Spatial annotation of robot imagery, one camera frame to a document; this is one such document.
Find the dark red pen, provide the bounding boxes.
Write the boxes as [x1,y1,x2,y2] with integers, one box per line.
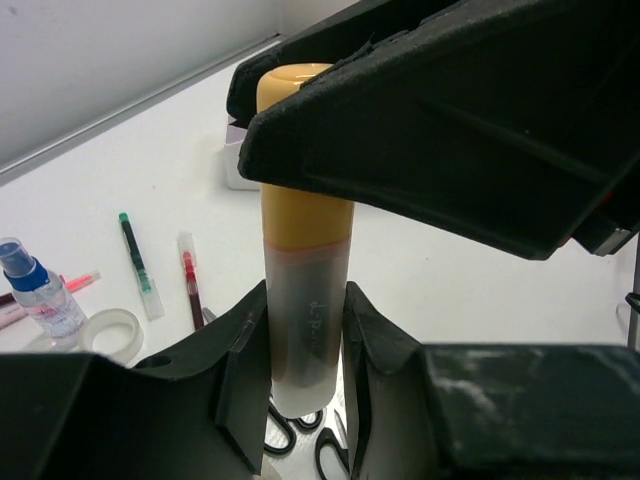
[0,293,15,307]

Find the clear tape roll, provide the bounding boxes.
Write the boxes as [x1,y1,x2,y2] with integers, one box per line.
[78,308,144,365]

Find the large black scissors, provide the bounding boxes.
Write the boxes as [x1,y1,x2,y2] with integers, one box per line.
[263,394,325,458]

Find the yellow highlighter cap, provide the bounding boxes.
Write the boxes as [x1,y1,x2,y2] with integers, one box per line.
[256,63,354,251]

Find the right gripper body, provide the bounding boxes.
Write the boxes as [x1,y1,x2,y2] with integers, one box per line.
[572,169,640,256]

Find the white organizer box left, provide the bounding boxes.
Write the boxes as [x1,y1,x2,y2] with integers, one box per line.
[221,123,260,191]

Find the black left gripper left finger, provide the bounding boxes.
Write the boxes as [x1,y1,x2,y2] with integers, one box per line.
[1,284,271,479]

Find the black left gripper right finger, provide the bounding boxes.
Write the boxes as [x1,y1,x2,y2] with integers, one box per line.
[343,283,639,479]

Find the pink red pen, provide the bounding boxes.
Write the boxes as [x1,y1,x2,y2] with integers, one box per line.
[0,269,101,329]

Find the grey orange-tip highlighter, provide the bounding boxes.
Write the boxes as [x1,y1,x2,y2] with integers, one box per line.
[264,240,350,419]

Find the small black scissors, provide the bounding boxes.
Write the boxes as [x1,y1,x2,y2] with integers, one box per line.
[314,410,350,480]

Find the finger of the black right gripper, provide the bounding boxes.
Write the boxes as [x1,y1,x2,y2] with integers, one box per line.
[239,1,639,260]
[226,0,454,128]

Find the blue spray bottle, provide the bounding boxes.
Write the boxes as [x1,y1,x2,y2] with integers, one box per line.
[1,237,87,348]

